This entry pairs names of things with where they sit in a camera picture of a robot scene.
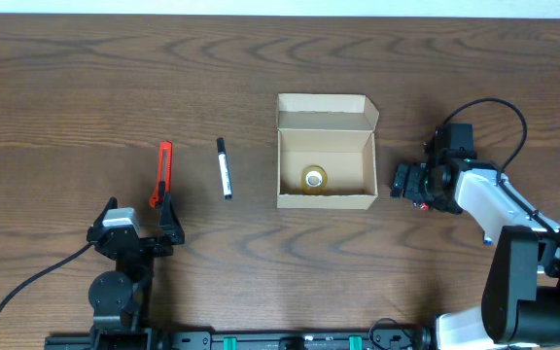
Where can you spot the blue capped white marker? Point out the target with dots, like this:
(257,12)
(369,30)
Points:
(487,240)

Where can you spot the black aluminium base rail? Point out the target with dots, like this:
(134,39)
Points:
(383,337)

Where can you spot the black capped white marker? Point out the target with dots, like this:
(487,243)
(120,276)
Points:
(224,169)

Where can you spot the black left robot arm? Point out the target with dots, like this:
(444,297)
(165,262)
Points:
(120,297)

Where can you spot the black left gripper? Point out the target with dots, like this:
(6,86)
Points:
(143,242)

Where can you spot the red utility knife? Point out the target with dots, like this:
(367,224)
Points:
(164,170)

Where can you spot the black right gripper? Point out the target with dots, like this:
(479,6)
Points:
(417,180)

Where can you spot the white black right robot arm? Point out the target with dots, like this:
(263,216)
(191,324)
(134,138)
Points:
(520,304)

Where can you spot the yellow tape roll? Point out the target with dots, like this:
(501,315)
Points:
(313,179)

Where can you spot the cardboard box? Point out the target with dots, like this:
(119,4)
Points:
(335,132)

